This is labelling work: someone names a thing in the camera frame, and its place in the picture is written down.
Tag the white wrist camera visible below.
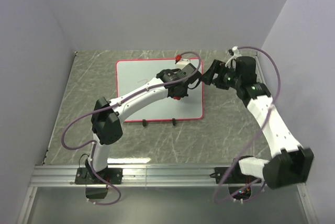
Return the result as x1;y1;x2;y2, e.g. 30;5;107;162
225;46;241;67
175;54;191;69

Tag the aluminium front rail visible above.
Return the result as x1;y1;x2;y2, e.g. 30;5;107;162
29;164;230;188

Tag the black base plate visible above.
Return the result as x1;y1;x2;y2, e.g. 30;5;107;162
209;166;243;184
74;167;123;185

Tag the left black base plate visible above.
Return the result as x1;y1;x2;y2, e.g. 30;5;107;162
74;167;123;185

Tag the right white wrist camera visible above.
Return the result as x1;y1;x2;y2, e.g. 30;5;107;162
225;46;241;67

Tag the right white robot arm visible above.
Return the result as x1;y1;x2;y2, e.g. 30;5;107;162
202;56;314;189

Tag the red framed whiteboard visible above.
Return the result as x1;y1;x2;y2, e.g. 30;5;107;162
110;59;204;122

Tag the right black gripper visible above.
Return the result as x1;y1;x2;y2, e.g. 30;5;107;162
199;59;242;90

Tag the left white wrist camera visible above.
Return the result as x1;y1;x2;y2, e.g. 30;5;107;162
175;54;191;69

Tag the left black board clip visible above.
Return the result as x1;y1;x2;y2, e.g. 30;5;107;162
142;119;147;127

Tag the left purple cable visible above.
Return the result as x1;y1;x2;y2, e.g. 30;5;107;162
61;50;204;206

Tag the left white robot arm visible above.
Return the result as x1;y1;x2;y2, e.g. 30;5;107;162
87;62;202;183

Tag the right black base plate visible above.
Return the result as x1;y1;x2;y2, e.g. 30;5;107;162
209;166;243;184

